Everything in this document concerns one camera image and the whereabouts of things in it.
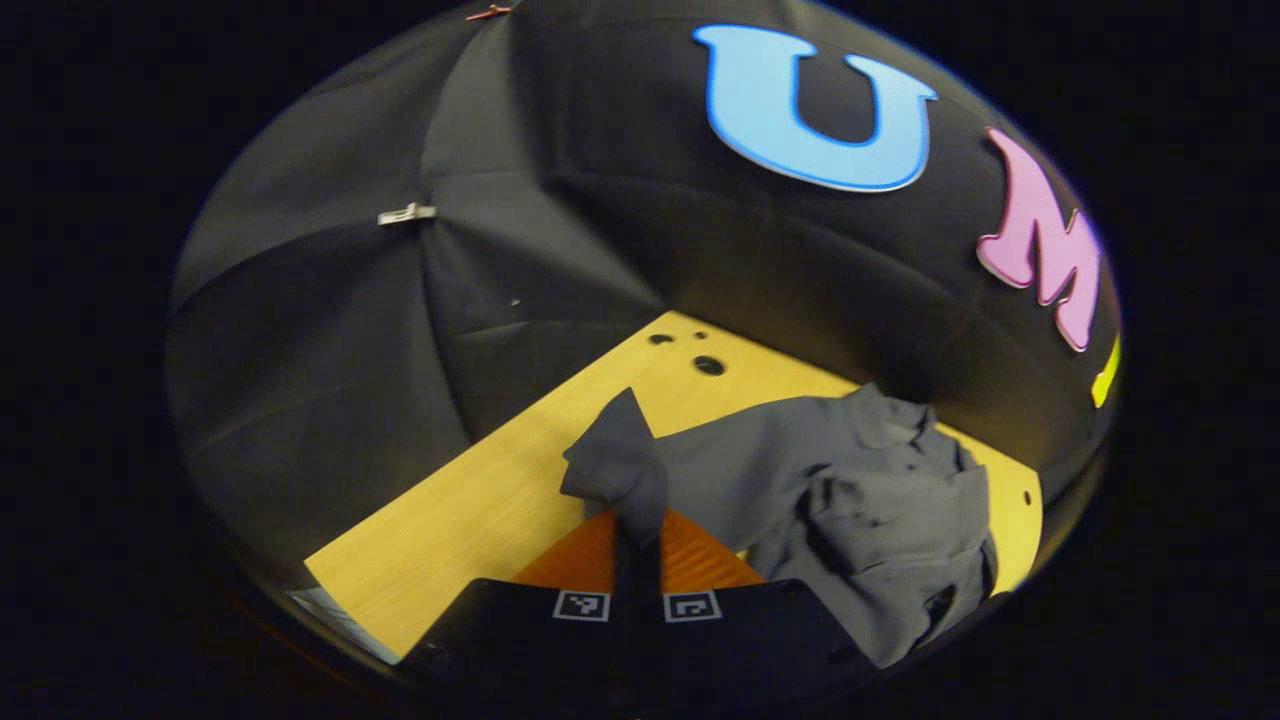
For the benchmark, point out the red metal clip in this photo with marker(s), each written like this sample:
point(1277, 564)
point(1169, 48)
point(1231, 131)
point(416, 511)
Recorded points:
point(488, 12)

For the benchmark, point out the silver metal clip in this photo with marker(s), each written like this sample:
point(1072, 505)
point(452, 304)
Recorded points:
point(407, 214)

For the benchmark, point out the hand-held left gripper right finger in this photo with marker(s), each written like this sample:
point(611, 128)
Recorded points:
point(760, 630)

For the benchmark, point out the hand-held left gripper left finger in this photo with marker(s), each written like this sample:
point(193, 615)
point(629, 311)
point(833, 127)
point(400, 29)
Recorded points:
point(520, 630)

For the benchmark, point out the black backdrop cloth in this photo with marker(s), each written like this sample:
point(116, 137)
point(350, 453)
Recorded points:
point(330, 330)

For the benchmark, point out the grey long-sleeved collared shirt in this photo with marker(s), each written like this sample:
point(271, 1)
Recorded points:
point(880, 520)

